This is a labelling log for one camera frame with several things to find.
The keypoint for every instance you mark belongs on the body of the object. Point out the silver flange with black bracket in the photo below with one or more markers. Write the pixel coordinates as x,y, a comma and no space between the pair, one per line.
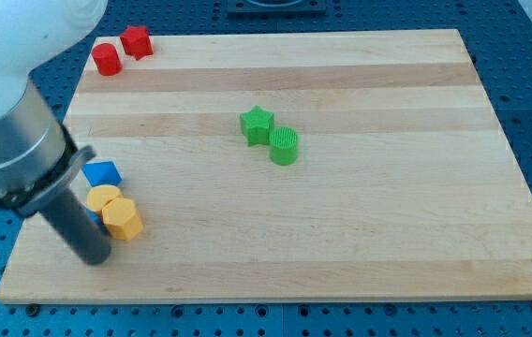
38,158

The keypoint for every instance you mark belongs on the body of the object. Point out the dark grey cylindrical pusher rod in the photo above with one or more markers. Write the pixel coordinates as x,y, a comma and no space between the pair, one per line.
71,220

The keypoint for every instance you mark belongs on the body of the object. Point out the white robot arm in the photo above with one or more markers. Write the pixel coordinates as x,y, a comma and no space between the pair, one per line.
32,33

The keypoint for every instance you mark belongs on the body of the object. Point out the blue cube block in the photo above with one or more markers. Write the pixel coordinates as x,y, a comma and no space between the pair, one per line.
97,220

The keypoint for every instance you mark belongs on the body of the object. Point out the blue triangle block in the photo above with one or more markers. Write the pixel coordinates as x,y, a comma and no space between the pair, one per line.
101,173

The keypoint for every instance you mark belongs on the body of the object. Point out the yellow cylinder block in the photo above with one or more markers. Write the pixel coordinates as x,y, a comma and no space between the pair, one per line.
100,196

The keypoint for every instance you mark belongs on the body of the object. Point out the yellow hexagon block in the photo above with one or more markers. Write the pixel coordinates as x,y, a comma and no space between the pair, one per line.
121,218

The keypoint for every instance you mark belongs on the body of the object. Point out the red cylinder block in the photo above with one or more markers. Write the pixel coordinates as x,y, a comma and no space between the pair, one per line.
106,59

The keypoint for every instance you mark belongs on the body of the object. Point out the red star block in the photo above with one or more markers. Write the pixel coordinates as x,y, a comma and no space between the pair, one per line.
136,42

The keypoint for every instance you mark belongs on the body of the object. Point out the green star block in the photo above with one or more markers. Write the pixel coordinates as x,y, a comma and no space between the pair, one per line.
256,125

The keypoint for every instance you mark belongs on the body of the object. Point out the green cylinder block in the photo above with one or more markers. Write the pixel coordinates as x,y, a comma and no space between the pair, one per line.
284,143

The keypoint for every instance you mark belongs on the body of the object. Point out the wooden board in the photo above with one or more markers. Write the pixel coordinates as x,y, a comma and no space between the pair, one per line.
405,187

